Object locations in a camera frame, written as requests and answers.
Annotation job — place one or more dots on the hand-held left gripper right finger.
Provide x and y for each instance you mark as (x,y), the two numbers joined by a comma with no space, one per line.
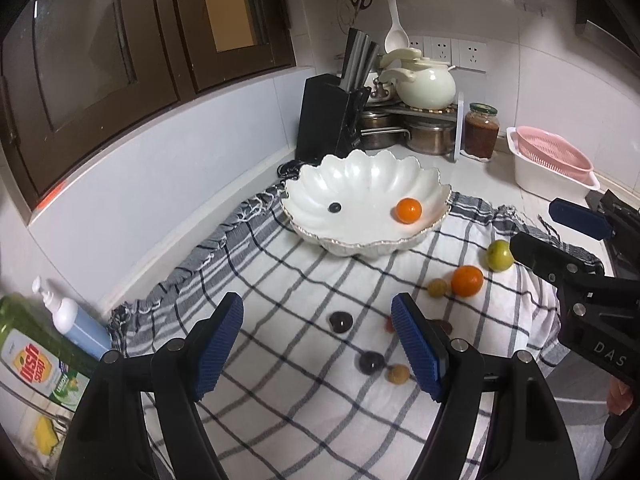
(417,352)

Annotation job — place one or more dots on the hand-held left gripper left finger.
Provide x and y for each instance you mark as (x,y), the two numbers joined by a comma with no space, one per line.
(217,347)

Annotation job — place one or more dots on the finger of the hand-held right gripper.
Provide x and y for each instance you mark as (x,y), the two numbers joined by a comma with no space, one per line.
(580,217)
(542,257)

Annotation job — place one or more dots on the brown longan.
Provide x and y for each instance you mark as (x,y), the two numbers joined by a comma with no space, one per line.
(398,375)
(437,287)

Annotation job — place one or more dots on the green plum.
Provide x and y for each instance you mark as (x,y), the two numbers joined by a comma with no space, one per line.
(498,255)

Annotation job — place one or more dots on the dark purple grape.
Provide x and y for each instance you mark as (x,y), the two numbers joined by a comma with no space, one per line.
(340,321)
(370,361)

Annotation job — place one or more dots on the orange mandarin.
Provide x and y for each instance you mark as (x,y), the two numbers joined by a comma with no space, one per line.
(409,210)
(467,280)

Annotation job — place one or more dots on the white scalloped ceramic bowl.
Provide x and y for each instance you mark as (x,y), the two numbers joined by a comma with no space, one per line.
(360,195)

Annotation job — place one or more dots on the person's right hand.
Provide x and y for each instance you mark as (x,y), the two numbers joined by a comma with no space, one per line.
(618,396)

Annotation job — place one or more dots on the small red fruit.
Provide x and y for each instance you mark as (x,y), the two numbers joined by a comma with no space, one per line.
(388,325)

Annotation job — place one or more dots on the white plastic basin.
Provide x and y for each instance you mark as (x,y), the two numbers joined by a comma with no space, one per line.
(537,180)

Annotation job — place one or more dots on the pink plastic colander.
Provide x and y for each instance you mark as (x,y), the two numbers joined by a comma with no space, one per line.
(550,152)

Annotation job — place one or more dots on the black checked white cloth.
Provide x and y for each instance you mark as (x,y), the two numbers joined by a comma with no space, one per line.
(300,410)

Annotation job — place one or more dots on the glass jar of red sauce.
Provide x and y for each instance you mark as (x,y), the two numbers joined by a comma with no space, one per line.
(481,132)

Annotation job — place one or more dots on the blue pump bottle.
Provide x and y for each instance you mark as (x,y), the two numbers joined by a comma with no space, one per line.
(82,327)

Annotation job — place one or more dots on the steel pots on rack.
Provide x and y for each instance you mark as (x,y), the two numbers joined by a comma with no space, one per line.
(457,130)

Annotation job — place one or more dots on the stainless steel pot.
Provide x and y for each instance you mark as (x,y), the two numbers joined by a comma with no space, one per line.
(380,130)
(429,136)

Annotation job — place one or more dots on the blueberry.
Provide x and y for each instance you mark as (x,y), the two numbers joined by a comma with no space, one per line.
(334,207)

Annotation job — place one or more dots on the green dish soap bottle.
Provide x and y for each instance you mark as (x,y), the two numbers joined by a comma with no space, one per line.
(35,355)

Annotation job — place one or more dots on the yellow sponge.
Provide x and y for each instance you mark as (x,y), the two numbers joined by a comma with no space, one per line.
(46,435)

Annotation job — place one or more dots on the white ceramic pot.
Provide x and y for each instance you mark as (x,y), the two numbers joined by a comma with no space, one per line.
(425,82)

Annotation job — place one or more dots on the small steel pot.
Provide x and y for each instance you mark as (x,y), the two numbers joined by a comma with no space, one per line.
(379,92)

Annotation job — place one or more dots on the black knife block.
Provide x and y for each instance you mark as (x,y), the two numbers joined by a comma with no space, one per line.
(320,120)

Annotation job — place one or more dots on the white plastic rice spoon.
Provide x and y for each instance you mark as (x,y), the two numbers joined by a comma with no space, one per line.
(393,35)

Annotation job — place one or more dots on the brown wooden cabinet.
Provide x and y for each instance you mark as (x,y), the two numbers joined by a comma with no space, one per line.
(100,60)

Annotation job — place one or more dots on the white wall outlet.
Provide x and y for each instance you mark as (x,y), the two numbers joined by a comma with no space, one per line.
(441,49)
(416,44)
(471,55)

